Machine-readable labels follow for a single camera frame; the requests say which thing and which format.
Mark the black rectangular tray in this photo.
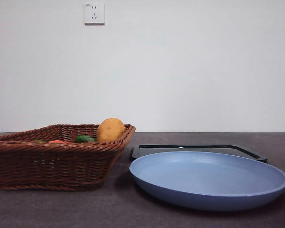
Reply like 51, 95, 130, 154
132, 144, 268, 164

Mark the long green pepper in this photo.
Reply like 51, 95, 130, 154
74, 134, 95, 144

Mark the orange carrot with green leaves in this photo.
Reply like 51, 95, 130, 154
32, 139, 67, 144

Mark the yellow-brown potato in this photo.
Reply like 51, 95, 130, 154
96, 118, 126, 143

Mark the white wall power socket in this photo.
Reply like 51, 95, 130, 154
84, 2, 105, 25

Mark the light blue round plate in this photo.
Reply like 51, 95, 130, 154
129, 151, 285, 212

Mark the brown wicker basket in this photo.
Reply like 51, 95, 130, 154
0, 123, 136, 192

